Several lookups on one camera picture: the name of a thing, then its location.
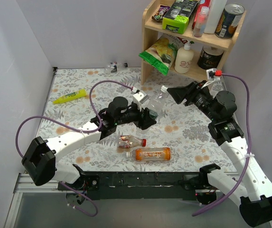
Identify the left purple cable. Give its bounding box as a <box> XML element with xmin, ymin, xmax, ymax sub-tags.
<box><xmin>15</xmin><ymin>80</ymin><xmax>136</xmax><ymax>217</ymax></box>

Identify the small black-cap clear bottle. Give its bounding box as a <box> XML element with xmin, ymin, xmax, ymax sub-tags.
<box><xmin>104</xmin><ymin>62</ymin><xmax>128</xmax><ymax>73</ymax></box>

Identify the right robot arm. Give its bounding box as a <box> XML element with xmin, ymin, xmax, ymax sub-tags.
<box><xmin>167</xmin><ymin>81</ymin><xmax>272</xmax><ymax>227</ymax></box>

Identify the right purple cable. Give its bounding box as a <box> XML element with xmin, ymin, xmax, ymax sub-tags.
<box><xmin>191</xmin><ymin>73</ymin><xmax>253</xmax><ymax>217</ymax></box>

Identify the dark snack packet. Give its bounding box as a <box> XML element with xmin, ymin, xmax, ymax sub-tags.
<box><xmin>151</xmin><ymin>5</ymin><xmax>170</xmax><ymax>22</ymax></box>

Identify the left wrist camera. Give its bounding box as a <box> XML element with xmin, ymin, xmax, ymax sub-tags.
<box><xmin>131</xmin><ymin>87</ymin><xmax>149</xmax><ymax>111</ymax></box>

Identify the floral table mat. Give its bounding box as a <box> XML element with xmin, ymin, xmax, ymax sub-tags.
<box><xmin>28</xmin><ymin>67</ymin><xmax>236</xmax><ymax>172</ymax></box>

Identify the red-cap clear bottle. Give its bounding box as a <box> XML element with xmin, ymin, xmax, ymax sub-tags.
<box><xmin>118</xmin><ymin>135</ymin><xmax>147</xmax><ymax>149</ymax></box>

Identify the clear green-label water bottle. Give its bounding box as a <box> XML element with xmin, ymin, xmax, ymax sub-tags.
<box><xmin>147</xmin><ymin>91</ymin><xmax>167</xmax><ymax>114</ymax></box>

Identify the pink spray bottle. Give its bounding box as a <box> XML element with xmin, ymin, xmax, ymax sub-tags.
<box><xmin>193</xmin><ymin>6</ymin><xmax>209</xmax><ymax>38</ymax></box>

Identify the white pump lotion bottle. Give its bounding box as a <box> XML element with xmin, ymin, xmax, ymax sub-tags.
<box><xmin>174</xmin><ymin>41</ymin><xmax>194</xmax><ymax>74</ymax></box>

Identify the cassava chips bag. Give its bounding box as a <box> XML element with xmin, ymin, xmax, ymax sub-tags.
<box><xmin>159</xmin><ymin>33</ymin><xmax>188</xmax><ymax>49</ymax></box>

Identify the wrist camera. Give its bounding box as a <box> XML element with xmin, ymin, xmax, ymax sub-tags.
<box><xmin>206</xmin><ymin>68</ymin><xmax>222</xmax><ymax>80</ymax></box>
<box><xmin>131</xmin><ymin>87</ymin><xmax>149</xmax><ymax>111</ymax></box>

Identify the red white carton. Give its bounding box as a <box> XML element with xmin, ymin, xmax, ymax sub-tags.
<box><xmin>192</xmin><ymin>0</ymin><xmax>211</xmax><ymax>28</ymax></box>

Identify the wooden shelf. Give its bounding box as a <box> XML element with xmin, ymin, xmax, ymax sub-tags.
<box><xmin>140</xmin><ymin>0</ymin><xmax>247</xmax><ymax>94</ymax></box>

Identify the orange drink bottle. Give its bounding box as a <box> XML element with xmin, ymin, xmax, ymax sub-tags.
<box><xmin>126</xmin><ymin>147</ymin><xmax>171</xmax><ymax>162</ymax></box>

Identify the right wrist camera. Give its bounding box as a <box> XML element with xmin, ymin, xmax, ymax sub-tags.
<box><xmin>206</xmin><ymin>68</ymin><xmax>222</xmax><ymax>80</ymax></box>

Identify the white green bottle cap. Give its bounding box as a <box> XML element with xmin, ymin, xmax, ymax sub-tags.
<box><xmin>161</xmin><ymin>85</ymin><xmax>168</xmax><ymax>92</ymax></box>

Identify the white tall bottle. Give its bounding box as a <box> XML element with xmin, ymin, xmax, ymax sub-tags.
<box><xmin>204</xmin><ymin>0</ymin><xmax>227</xmax><ymax>34</ymax></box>

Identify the tin food can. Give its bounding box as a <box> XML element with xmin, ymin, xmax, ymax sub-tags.
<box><xmin>215</xmin><ymin>3</ymin><xmax>245</xmax><ymax>39</ymax></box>

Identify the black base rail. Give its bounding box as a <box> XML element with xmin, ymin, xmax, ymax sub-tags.
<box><xmin>57</xmin><ymin>171</ymin><xmax>218</xmax><ymax>201</ymax></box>

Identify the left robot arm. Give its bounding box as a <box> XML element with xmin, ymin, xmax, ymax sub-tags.
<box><xmin>21</xmin><ymin>96</ymin><xmax>156</xmax><ymax>190</ymax></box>

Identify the purple cable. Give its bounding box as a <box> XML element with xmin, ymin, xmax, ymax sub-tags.
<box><xmin>15</xmin><ymin>80</ymin><xmax>136</xmax><ymax>217</ymax></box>
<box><xmin>191</xmin><ymin>73</ymin><xmax>253</xmax><ymax>217</ymax></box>

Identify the green black box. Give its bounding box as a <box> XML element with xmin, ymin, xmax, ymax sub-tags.
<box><xmin>162</xmin><ymin>0</ymin><xmax>199</xmax><ymax>34</ymax></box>

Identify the green chips bag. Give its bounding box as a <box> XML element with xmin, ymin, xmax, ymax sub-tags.
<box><xmin>139</xmin><ymin>39</ymin><xmax>178</xmax><ymax>76</ymax></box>

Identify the yellow green tube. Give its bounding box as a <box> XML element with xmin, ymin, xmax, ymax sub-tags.
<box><xmin>53</xmin><ymin>89</ymin><xmax>86</xmax><ymax>105</ymax></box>

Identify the black canister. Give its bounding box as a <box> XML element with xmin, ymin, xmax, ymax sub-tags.
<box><xmin>197</xmin><ymin>46</ymin><xmax>224</xmax><ymax>70</ymax></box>

